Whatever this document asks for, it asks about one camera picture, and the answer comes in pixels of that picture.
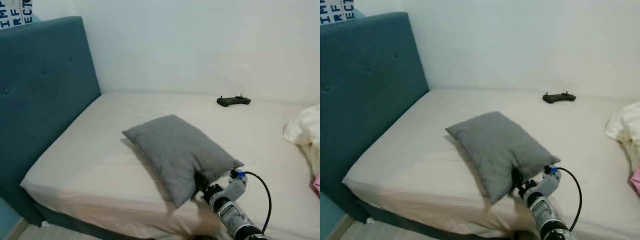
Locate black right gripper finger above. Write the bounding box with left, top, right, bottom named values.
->
left=509, top=167, right=524, bottom=191
left=193, top=171, right=209, bottom=195

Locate grey pillow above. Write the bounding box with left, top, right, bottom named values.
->
left=122, top=114, right=245, bottom=208
left=445, top=111, right=562, bottom=204

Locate black handheld controller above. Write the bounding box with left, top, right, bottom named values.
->
left=542, top=92, right=577, bottom=104
left=216, top=95, right=252, bottom=108

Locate mattress with cream sheet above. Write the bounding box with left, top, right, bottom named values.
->
left=20, top=91, right=321, bottom=240
left=342, top=89, right=640, bottom=240

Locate white crumpled duvet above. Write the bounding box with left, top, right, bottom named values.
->
left=605, top=101, right=640, bottom=172
left=283, top=105, right=321, bottom=176

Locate dark teal bed base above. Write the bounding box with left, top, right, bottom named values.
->
left=32, top=202, right=196, bottom=240
left=355, top=199, right=518, bottom=240

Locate teal upholstered headboard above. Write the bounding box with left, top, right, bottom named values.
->
left=0, top=16, right=102, bottom=226
left=320, top=12, right=430, bottom=223

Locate white poster with blue letters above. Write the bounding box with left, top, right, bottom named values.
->
left=0, top=0, right=33, bottom=30
left=333, top=0, right=355, bottom=25

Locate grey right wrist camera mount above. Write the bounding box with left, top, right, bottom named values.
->
left=534, top=167, right=562, bottom=199
left=219, top=171, right=248, bottom=202

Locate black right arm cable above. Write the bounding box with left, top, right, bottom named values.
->
left=242, top=171, right=273, bottom=235
left=555, top=166, right=584, bottom=232

